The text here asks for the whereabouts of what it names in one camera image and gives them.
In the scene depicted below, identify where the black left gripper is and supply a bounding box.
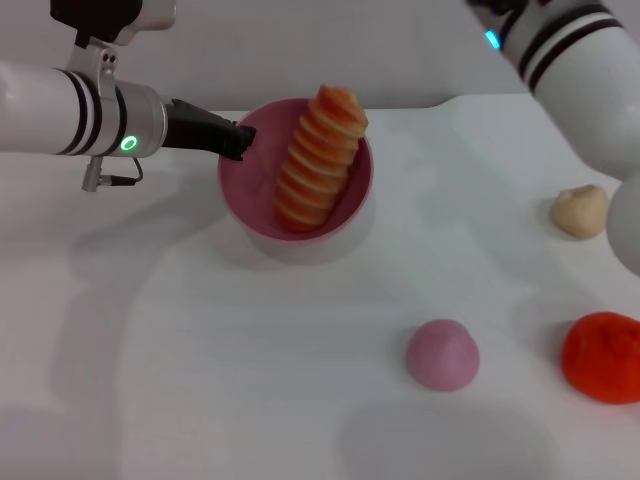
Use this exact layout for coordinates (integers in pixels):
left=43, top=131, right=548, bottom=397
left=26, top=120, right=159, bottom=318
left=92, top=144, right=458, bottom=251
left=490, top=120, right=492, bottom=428
left=160, top=98, right=258, bottom=162

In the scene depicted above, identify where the pink plastic bowl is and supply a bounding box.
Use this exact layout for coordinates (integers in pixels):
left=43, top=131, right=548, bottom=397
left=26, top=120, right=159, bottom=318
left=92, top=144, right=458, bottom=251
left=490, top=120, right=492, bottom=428
left=217, top=98, right=376, bottom=266

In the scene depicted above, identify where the orange striped long bread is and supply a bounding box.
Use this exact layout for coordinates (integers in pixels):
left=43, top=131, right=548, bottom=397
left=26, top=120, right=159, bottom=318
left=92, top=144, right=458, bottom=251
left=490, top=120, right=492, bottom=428
left=272, top=84, right=369, bottom=233

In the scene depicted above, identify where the pink round bun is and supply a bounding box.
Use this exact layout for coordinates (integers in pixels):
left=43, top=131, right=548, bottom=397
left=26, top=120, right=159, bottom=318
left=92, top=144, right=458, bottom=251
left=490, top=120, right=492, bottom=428
left=405, top=318, right=481, bottom=393

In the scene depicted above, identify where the beige round bun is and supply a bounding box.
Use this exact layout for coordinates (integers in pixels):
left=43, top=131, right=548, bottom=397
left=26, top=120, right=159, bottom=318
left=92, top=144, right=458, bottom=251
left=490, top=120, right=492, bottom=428
left=549, top=183, right=610, bottom=241

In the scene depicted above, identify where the orange-red round bun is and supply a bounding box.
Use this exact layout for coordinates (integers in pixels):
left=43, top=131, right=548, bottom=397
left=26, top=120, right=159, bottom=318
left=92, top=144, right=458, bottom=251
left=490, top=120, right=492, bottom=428
left=560, top=311, right=640, bottom=405

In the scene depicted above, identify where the left arm connector cable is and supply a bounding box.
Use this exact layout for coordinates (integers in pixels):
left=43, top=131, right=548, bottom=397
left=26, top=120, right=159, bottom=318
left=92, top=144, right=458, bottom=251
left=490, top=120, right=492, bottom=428
left=81, top=155, right=145, bottom=193

